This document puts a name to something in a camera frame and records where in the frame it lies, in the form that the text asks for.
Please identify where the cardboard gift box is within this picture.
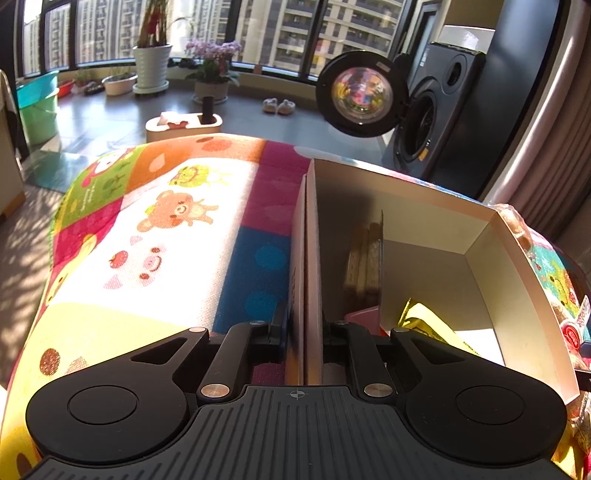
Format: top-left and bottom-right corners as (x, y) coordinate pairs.
(287, 159), (579, 402)

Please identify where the pink Volcano snack packet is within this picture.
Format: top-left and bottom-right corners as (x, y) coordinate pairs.
(344, 306), (381, 335)

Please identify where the colourful cartoon play mat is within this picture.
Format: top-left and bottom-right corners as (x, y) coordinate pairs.
(1, 134), (585, 479)

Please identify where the white tray with black bottle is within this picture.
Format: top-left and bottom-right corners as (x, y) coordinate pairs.
(145, 96), (223, 143)

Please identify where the pair of white slippers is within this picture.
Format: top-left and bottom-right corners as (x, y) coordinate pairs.
(263, 98), (296, 116)

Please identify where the round washing machine door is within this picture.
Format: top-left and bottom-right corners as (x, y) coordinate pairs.
(315, 50), (410, 138)

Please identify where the pink striped curtain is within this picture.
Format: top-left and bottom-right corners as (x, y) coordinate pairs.
(484, 1), (590, 240)

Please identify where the purple flower pot plant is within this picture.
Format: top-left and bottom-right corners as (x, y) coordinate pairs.
(185, 39), (242, 104)

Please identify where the black washing machine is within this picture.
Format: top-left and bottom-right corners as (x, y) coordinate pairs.
(383, 43), (486, 179)

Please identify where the low white planter dish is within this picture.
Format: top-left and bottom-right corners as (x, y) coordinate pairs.
(101, 73), (137, 96)

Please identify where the tall plant white pot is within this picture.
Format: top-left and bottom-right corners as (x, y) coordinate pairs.
(131, 0), (195, 96)

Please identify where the teal plastic bucket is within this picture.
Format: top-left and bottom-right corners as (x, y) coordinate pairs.
(17, 71), (59, 146)

